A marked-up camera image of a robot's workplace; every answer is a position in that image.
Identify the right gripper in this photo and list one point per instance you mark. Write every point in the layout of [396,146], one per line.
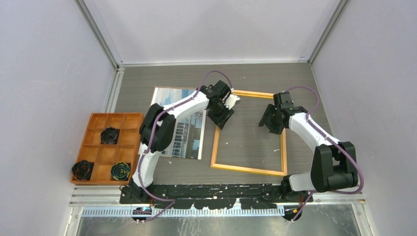
[275,129]

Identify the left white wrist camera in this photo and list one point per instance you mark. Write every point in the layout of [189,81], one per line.
[231,101]

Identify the yellow wooden picture frame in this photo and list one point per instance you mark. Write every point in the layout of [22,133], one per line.
[283,145]

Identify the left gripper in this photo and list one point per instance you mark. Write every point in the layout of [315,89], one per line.
[221,121]

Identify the black yellow coil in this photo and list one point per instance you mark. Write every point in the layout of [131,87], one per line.
[120,171]

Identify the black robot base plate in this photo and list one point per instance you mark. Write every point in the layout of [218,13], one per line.
[211,196]

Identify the building photo print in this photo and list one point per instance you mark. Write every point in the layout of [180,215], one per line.
[182,130]

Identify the aluminium front rail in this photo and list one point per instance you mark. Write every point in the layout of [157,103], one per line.
[98,201]

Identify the black coil in tray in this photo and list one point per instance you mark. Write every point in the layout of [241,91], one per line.
[109,136]

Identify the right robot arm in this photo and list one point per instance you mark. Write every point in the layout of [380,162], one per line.
[334,162]

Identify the black coil outside tray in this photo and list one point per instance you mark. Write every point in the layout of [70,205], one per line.
[82,170]

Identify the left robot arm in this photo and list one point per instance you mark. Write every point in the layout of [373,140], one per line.
[143,176]

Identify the orange compartment tray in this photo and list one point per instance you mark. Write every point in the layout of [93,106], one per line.
[105,156]

